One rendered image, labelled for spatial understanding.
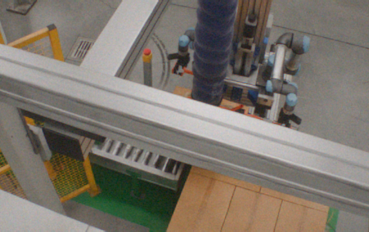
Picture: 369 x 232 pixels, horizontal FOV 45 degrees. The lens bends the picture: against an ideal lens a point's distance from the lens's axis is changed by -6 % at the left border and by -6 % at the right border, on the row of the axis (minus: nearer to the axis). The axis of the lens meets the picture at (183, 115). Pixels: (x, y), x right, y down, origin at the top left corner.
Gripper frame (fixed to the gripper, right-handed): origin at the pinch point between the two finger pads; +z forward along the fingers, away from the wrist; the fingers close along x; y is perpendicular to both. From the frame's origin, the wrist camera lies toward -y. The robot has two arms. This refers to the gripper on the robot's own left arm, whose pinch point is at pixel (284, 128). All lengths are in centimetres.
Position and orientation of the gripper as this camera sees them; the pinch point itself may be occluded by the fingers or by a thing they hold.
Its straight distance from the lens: 340.5
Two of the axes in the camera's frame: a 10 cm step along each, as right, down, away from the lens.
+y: -9.5, -2.7, 1.7
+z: -0.3, 5.9, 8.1
